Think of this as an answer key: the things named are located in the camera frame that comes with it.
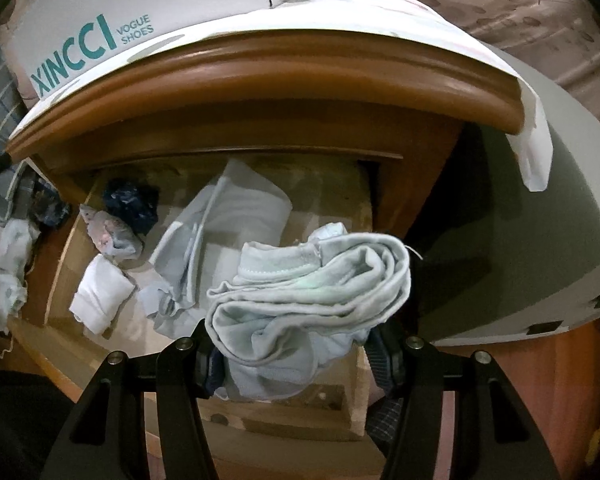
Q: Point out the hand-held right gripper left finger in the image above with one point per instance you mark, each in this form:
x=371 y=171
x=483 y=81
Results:
x=214 y=367

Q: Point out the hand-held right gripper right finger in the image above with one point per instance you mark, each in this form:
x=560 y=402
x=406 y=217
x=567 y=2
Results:
x=381 y=360

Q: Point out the pale green grey underwear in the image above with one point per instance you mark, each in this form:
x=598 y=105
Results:
x=305 y=300

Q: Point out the grey pink floral underwear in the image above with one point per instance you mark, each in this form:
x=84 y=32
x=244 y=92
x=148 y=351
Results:
x=115 y=235

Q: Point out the wooden drawer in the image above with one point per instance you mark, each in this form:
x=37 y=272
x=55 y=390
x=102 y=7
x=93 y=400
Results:
x=325 y=195

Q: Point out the dark blue patterned underwear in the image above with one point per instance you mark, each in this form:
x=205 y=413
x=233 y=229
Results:
x=130 y=205

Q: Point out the light blue underwear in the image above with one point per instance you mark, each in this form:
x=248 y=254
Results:
x=155 y=302

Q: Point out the white rolled underwear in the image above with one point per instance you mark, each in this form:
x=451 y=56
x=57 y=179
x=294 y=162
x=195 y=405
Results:
x=100 y=295

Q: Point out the pale blue grey underwear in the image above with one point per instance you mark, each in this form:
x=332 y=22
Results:
x=240 y=215

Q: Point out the dark checked cloth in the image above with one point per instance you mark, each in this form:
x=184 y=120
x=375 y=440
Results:
x=380 y=425

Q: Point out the grey cabinet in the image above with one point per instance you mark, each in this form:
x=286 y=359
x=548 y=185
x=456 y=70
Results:
x=530 y=260

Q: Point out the black cloth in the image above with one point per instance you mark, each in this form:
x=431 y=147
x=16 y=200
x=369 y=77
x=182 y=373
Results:
x=15 y=430

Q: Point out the blue checked cloth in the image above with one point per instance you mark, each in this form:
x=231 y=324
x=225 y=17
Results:
x=50 y=207

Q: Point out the wooden nightstand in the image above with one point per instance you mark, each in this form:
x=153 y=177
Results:
x=305 y=80

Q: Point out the grey plaid cloth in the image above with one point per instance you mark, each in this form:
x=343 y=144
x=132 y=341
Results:
x=0 y=110

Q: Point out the white dotted table cover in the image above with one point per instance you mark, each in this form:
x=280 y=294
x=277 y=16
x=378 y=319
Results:
x=405 y=15

